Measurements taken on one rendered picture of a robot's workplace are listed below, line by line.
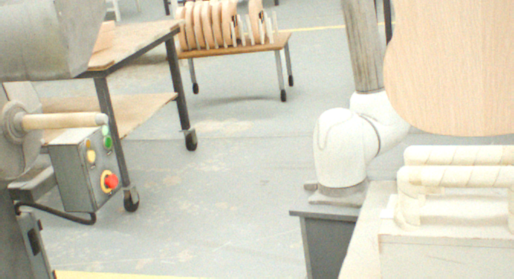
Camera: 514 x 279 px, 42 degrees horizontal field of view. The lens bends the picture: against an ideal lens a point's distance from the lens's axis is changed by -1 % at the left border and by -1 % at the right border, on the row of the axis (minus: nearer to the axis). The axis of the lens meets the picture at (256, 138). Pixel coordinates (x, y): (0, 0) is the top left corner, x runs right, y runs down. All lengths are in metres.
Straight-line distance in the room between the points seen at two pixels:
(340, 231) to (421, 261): 0.98
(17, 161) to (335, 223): 0.98
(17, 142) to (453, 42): 0.94
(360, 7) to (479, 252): 1.16
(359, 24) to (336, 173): 0.46
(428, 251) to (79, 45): 0.71
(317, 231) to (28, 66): 1.15
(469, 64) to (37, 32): 0.81
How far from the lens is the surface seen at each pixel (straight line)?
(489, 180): 1.08
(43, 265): 2.00
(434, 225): 1.15
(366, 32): 2.14
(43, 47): 1.27
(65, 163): 1.80
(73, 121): 1.47
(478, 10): 1.36
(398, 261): 1.16
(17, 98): 1.59
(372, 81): 2.17
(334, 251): 2.15
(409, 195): 1.10
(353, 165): 2.07
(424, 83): 1.41
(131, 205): 3.94
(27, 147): 1.61
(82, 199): 1.83
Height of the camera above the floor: 1.67
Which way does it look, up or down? 21 degrees down
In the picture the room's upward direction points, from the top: 9 degrees counter-clockwise
